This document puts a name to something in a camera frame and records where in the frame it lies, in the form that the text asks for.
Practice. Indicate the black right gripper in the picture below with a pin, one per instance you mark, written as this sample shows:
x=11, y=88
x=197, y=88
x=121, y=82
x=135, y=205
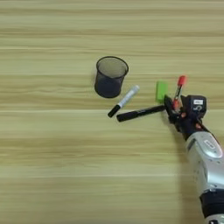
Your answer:
x=188, y=126

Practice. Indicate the green eraser block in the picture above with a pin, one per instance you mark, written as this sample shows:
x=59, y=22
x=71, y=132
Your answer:
x=161, y=91

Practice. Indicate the red marker pen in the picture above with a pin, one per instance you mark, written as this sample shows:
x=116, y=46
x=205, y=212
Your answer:
x=179, y=87

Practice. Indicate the black marker pen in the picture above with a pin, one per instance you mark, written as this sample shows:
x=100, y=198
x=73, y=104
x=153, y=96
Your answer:
x=140, y=113

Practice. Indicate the white marker with black cap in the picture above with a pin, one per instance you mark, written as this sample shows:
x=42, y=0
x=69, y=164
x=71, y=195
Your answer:
x=127, y=98

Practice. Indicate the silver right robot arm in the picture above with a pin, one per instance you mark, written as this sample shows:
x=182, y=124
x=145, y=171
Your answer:
x=208, y=163

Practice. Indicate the black mesh pen cup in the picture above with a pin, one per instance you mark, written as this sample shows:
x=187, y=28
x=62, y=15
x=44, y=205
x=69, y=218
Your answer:
x=108, y=87

